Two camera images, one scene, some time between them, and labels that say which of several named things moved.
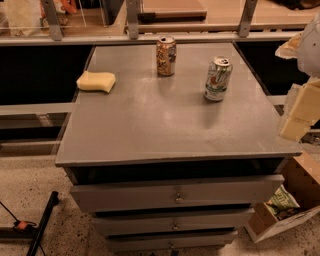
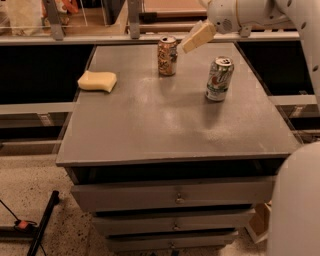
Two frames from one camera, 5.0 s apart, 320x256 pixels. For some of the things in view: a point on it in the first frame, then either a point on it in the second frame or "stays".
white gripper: (310, 50) → (222, 17)
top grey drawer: (174, 194) stays
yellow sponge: (98, 81) stays
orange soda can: (166, 55) stays
